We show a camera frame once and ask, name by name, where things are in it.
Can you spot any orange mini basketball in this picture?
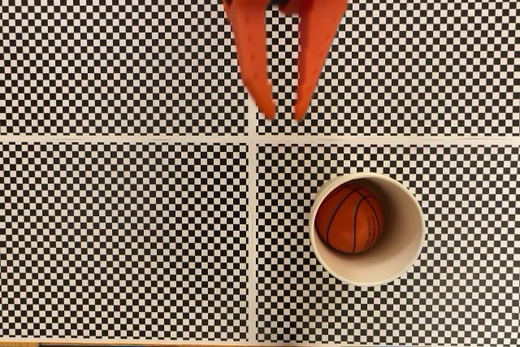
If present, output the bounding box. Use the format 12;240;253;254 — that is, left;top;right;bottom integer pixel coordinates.
314;184;385;255

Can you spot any cream paper cup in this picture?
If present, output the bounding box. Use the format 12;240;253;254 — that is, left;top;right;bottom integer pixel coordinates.
308;172;427;288

